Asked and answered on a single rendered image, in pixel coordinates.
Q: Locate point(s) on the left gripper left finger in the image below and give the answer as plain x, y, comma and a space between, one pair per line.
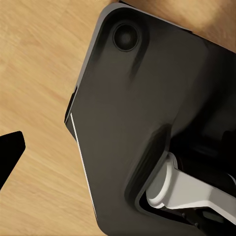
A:
12, 146

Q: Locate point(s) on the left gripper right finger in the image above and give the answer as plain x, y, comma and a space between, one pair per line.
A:
228, 146

